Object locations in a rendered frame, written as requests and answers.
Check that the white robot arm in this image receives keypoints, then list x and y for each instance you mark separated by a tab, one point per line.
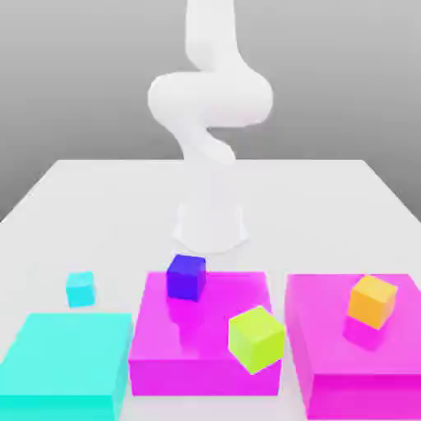
210	98

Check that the small blue cube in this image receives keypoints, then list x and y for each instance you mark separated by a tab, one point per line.
185	278

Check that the small lime green cube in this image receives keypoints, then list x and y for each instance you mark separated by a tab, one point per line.
256	340

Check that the small cyan cube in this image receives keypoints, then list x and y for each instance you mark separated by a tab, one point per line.
80	289

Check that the small orange cube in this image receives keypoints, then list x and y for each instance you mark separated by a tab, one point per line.
371	301

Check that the large magenta box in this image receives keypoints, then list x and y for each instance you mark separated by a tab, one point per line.
355	361
197	355

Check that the large cyan box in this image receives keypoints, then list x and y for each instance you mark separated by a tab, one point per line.
62	361

